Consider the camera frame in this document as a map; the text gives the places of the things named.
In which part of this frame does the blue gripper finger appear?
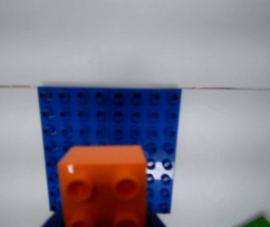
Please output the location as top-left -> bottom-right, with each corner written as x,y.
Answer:
146,209 -> 167,227
40,210 -> 65,227

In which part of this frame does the green building block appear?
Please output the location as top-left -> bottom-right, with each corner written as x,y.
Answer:
240,215 -> 270,227

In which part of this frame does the blue 8x8 studded baseplate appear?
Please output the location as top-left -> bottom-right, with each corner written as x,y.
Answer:
37,86 -> 182,215

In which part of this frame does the white foam board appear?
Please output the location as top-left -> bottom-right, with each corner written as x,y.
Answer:
0,86 -> 270,227
0,0 -> 270,91

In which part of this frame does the orange 2x4 building block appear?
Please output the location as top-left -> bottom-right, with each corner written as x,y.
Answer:
57,145 -> 148,227

